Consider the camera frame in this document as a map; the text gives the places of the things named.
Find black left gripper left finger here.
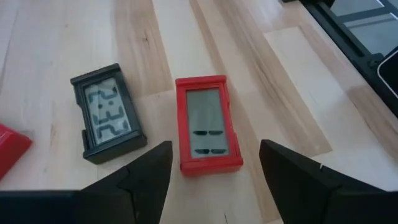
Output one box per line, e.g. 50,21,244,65
0,140,174,224

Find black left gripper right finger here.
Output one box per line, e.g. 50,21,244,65
259,139,398,224

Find red wall charger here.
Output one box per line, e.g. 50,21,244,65
0,123,33,181

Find small black table camera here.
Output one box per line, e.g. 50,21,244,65
376,46,398,101

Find black table frame rail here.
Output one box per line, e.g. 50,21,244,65
281,0,398,119

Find black digital clock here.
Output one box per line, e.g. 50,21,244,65
70,63,149,165

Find red tray front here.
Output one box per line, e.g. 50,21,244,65
175,74,244,177

